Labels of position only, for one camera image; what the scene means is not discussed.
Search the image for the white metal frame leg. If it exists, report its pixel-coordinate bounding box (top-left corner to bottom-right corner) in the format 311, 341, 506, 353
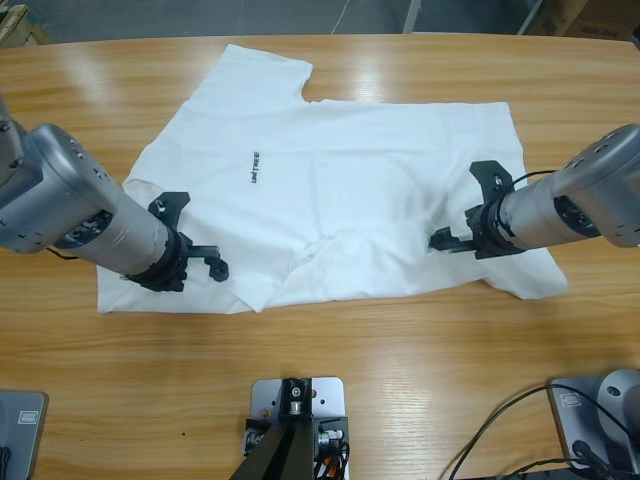
517, 0, 546, 36
402, 0, 426, 34

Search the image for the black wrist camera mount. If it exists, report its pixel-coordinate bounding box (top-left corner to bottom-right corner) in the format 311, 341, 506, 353
469, 159, 514, 201
148, 190, 192, 227

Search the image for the dark camera post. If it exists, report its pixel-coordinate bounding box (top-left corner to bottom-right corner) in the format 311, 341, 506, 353
233, 377, 321, 480

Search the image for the black plug with cable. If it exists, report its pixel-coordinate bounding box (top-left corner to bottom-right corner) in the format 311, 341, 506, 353
571, 438, 619, 474

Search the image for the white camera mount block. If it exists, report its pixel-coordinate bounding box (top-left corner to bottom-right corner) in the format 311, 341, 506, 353
249, 377, 350, 480

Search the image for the tan cardboard box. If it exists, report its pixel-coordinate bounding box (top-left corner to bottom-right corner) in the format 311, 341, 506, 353
529, 0, 591, 37

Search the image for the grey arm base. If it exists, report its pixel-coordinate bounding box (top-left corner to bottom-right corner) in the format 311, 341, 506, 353
0, 391, 50, 480
547, 368, 640, 474

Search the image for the long black base cable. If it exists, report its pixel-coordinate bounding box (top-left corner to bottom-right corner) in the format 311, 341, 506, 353
447, 382, 640, 480

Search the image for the thin white floor cable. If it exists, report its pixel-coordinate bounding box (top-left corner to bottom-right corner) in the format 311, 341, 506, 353
332, 0, 352, 34

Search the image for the wooden pallet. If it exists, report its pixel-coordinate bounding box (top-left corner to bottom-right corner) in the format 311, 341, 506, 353
0, 3, 49, 49

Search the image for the white t-shirt with black logo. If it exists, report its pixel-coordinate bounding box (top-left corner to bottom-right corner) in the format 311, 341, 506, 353
95, 43, 569, 316

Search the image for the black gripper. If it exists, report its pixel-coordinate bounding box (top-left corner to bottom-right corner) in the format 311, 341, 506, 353
119, 227, 231, 294
428, 199, 525, 261

